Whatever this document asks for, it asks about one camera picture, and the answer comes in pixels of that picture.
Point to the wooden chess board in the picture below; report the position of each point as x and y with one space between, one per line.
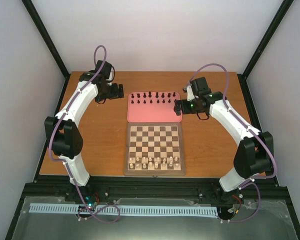
154 139

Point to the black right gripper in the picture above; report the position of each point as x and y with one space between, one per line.
184 109

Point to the black frame post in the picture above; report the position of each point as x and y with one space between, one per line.
274 24
33 13

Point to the black left frame post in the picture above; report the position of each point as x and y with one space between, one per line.
33 13

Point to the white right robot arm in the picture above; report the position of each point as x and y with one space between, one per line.
254 153

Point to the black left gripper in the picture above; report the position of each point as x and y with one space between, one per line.
115 94

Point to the black right frame post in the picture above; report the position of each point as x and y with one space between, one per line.
274 24

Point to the pink plastic tray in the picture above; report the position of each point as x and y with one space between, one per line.
155 112

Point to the black front frame rail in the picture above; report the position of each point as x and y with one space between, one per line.
108 189

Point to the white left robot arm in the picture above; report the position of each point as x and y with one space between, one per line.
64 140

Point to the light blue cable duct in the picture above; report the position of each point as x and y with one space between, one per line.
126 210

